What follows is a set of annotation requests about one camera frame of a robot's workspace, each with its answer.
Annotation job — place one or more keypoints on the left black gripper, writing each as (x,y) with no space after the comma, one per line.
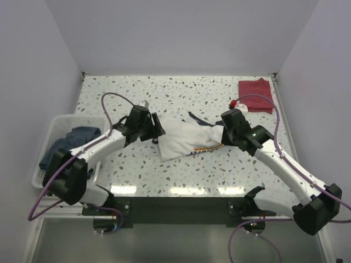
(157,131)

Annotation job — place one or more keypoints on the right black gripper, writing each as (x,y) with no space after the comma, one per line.
(224,139)

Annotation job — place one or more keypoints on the white navy tank top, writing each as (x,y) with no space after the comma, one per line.
(187,136)

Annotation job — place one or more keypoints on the red tank top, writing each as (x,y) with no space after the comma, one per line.
(253,94)

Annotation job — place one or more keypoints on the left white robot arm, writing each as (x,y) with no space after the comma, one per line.
(66,175)

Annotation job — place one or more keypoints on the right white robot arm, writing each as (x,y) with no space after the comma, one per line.
(318,202)

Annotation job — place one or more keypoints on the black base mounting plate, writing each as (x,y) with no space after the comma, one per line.
(228,211)

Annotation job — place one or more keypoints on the dark navy garment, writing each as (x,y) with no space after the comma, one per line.
(77,137)

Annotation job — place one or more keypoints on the white plastic laundry basket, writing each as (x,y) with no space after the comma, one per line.
(59,127)

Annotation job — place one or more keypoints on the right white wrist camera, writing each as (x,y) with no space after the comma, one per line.
(242,107)

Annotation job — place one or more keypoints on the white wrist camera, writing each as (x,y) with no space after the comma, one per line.
(144,103)
(242,107)

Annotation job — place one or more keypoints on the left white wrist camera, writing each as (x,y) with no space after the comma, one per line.
(144,103)

